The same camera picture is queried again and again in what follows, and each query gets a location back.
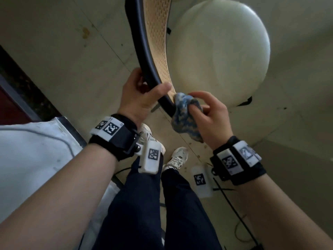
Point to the person's left hand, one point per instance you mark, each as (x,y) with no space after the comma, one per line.
(138,101)

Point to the person's right hand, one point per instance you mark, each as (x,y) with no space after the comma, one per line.
(216,124)

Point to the blue patterned cleaning cloth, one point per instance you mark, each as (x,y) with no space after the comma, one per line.
(182,119)

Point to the cream seat cane back chair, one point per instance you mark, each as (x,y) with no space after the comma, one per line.
(221,49)

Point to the person's left forearm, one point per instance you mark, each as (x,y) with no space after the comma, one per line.
(52,200)

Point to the person's right forearm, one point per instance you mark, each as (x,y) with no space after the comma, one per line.
(281,218)

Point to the person's left white shoe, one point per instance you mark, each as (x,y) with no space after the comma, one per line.
(147,135)

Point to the person's white shoe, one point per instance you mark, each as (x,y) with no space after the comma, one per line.
(147,135)
(177,158)

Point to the person's right white shoe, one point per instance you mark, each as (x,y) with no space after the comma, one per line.
(177,158)

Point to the person's dark trousers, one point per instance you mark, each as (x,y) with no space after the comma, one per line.
(135,210)

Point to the black left wristband with markers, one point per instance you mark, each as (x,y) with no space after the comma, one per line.
(122,143)

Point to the black wristband with markers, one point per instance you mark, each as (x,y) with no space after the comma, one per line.
(122,143)
(249,174)

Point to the black right wristband with markers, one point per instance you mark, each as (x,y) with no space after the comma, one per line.
(249,174)

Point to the white left wrist tracker box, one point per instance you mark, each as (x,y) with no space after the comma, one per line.
(152,166)

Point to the white wrist tracker box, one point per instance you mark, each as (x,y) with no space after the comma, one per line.
(205,191)
(152,166)

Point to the white right wrist tracker box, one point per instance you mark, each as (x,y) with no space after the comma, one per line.
(205,191)

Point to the dark red wooden door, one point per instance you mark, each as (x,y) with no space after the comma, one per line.
(10,111)

